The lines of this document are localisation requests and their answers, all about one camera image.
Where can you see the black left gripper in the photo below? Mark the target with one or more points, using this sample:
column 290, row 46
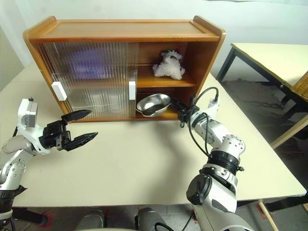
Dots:
column 54, row 136

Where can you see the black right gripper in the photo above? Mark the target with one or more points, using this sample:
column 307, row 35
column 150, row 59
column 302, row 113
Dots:
column 186, row 116

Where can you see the metal bowl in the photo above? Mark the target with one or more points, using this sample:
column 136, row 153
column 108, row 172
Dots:
column 154, row 102

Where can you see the white plush toy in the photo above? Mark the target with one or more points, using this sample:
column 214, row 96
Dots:
column 168, row 68

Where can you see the purple tissue pack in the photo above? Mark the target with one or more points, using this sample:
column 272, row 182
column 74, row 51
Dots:
column 89, row 65

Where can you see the ribbed glass sliding door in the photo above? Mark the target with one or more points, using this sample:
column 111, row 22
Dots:
column 43, row 55
column 133, row 60

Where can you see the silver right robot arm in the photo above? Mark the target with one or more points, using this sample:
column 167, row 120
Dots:
column 216, row 134

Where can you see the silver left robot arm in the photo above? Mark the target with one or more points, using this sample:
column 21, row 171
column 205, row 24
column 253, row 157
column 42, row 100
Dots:
column 12, row 168

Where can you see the wooden cabinet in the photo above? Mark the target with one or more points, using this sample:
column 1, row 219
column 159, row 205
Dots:
column 120, row 30

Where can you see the grey rounded shape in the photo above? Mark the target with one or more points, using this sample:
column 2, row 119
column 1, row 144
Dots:
column 150, row 220
column 91, row 221

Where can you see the black table leg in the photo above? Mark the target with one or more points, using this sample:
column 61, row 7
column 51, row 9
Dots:
column 29, row 215
column 288, row 203

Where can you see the beige side table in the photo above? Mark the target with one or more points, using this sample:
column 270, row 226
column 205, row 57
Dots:
column 269, row 57

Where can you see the wicker basket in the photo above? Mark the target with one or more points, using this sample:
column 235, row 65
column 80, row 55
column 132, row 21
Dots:
column 302, row 89

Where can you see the wooden stick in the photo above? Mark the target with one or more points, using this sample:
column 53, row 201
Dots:
column 265, row 213

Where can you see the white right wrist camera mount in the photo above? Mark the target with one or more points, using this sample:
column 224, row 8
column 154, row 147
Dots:
column 213, row 107

